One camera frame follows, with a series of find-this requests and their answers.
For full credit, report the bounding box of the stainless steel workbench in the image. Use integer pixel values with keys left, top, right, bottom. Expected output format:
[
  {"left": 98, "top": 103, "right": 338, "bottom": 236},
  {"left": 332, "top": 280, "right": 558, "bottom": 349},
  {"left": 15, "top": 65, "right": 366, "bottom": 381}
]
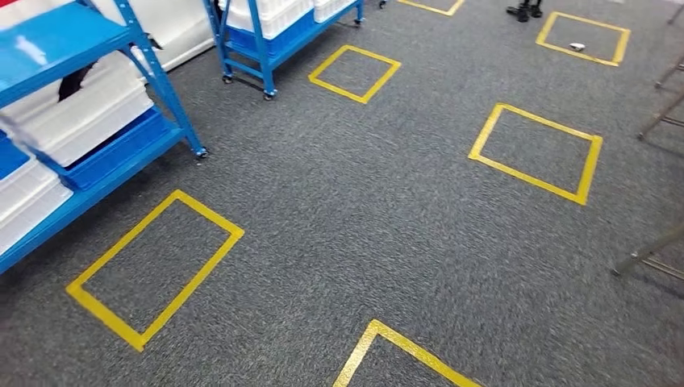
[{"left": 611, "top": 221, "right": 684, "bottom": 281}]

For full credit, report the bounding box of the yellow floor tape square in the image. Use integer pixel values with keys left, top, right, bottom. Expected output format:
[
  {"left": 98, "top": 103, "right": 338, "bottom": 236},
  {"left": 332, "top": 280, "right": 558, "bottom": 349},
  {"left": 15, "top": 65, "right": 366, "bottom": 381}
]
[
  {"left": 308, "top": 44, "right": 402, "bottom": 105},
  {"left": 332, "top": 319, "right": 485, "bottom": 387},
  {"left": 536, "top": 11, "right": 632, "bottom": 68},
  {"left": 398, "top": 0, "right": 466, "bottom": 18},
  {"left": 65, "top": 189, "right": 246, "bottom": 354},
  {"left": 468, "top": 102, "right": 604, "bottom": 206}
]

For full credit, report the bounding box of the white car with red stripe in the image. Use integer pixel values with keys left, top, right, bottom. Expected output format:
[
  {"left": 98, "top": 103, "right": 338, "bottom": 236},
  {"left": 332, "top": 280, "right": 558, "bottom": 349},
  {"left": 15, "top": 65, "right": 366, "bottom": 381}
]
[{"left": 0, "top": 0, "right": 216, "bottom": 73}]

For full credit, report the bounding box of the blue metal shelf rack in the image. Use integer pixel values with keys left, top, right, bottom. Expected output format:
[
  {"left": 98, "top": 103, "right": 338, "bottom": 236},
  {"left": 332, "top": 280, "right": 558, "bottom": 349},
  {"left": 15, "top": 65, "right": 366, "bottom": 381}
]
[
  {"left": 0, "top": 0, "right": 210, "bottom": 276},
  {"left": 202, "top": 0, "right": 365, "bottom": 102}
]

